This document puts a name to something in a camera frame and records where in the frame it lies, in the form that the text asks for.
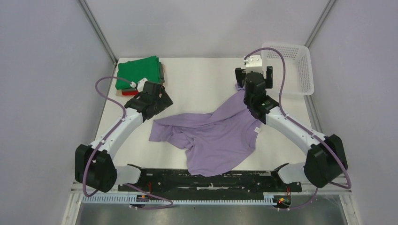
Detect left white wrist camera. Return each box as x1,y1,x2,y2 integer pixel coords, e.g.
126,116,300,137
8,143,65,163
130,78,148,92

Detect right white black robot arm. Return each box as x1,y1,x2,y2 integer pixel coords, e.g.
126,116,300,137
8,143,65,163
235,67,348,191

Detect aluminium frame rails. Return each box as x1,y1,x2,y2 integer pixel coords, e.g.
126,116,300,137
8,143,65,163
62,182,363,225

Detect green folded t-shirt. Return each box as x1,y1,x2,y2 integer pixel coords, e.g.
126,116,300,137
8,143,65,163
117,56,161,83

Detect red folded t-shirt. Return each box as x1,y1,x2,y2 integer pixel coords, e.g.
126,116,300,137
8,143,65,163
121,90,138,96

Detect beige folded t-shirt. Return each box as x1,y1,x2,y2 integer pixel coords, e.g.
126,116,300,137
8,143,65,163
115,90,123,97

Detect purple t-shirt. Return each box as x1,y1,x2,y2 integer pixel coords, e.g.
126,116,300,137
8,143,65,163
149,87,261,177

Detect grey folded t-shirt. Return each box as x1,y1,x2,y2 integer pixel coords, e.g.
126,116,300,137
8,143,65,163
159,62,165,84

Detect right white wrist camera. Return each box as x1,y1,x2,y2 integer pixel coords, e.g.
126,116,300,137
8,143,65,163
244,55,263,74

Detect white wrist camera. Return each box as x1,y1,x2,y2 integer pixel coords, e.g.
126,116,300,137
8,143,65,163
130,78,148,92
244,55,263,74

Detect white perforated plastic basket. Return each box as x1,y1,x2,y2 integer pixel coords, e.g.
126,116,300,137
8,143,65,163
261,42,314,98

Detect white slotted cable duct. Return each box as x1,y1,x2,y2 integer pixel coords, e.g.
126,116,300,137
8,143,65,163
82,194,291,206

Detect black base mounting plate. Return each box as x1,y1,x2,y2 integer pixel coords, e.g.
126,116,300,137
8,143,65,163
135,168,302,200

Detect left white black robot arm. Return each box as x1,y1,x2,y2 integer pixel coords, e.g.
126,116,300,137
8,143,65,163
75,80,173,197

